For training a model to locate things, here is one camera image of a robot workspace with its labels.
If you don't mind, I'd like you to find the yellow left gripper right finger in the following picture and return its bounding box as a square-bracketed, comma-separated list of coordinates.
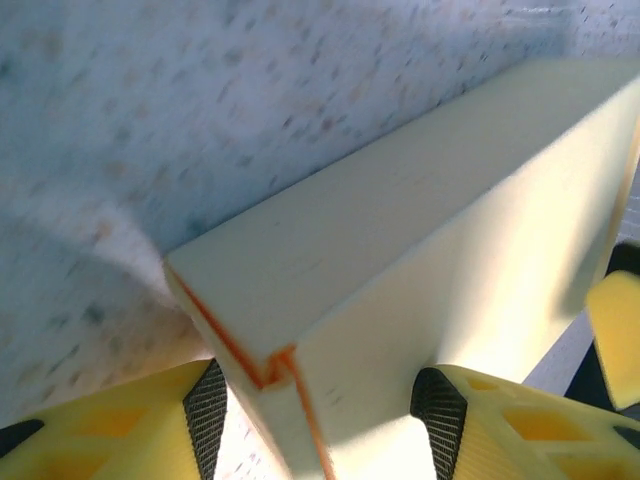
[409, 364, 640, 480]

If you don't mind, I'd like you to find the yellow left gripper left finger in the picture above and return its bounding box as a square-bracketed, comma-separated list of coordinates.
[0, 357, 231, 480]

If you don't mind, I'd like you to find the yellow paper box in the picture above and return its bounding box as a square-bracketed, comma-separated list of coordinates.
[163, 55, 640, 480]

